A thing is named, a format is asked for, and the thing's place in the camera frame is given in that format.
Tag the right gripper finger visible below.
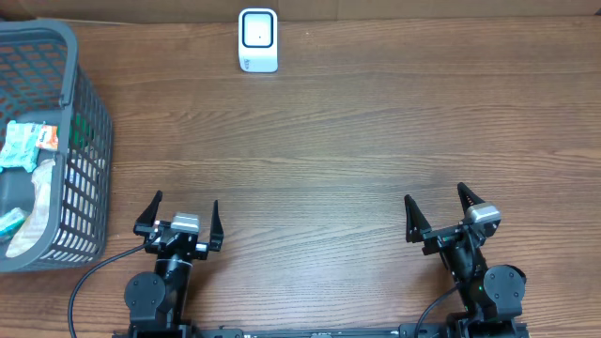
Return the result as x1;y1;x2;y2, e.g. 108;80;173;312
404;194;431;242
457;182;485;215

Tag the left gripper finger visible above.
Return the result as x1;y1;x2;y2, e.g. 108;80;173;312
209;200;224;244
135;191;162;225

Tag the beige powder pouch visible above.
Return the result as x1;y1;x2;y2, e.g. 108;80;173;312
6;159;55;258

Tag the orange tissue packet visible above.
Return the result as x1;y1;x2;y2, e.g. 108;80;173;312
36;124;59;151

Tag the teal white tissue packet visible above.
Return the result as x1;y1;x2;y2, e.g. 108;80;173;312
0;207;29;243

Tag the teal snack packet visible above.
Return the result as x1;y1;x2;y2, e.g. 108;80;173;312
1;120;42;173

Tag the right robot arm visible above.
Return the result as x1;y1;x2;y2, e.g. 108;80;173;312
401;182;530;337

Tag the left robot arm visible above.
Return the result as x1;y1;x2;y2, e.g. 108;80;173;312
124;192;224;337

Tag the white barcode scanner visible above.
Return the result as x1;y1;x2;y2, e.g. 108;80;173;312
238;8;278;73

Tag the grey plastic mesh basket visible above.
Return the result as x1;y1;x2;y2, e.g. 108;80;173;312
1;20;114;272

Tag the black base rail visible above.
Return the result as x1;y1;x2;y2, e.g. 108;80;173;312
111;324;531;338

